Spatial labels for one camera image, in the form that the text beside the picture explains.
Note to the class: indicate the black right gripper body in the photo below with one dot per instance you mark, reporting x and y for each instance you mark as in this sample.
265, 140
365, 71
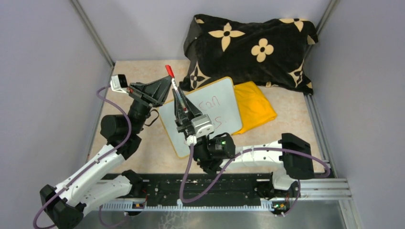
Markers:
186, 127

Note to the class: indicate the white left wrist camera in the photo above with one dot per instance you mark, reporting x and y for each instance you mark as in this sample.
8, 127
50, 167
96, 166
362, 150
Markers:
118, 83

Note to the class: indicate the black floral pillow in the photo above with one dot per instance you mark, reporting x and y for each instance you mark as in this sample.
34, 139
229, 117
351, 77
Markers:
271, 53

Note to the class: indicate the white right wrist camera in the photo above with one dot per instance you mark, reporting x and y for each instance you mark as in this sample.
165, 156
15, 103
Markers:
200, 126

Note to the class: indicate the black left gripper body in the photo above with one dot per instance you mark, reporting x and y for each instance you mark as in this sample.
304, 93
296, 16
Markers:
135, 93

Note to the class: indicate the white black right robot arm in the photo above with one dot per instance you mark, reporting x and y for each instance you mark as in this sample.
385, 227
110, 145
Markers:
291, 156

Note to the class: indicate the yellow zippered fabric pouch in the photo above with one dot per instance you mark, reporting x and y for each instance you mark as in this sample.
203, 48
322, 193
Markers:
254, 108

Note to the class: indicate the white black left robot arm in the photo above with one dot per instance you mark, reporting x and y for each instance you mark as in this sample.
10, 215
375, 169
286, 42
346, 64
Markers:
95, 164

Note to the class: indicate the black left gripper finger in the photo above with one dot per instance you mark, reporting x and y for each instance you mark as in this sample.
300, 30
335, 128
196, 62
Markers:
160, 84
161, 96

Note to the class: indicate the yellow framed whiteboard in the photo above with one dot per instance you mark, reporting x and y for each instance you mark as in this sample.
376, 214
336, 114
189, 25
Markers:
217, 100

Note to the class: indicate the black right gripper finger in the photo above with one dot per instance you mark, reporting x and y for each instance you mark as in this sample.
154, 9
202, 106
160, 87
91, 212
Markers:
178, 112
192, 109

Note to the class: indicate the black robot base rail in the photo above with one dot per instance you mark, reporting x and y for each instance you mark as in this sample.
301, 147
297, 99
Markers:
231, 192

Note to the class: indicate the red capped white marker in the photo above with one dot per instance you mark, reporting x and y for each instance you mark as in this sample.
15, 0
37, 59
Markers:
177, 95

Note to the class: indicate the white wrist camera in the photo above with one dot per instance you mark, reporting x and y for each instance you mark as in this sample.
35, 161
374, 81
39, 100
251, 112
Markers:
118, 83
200, 126

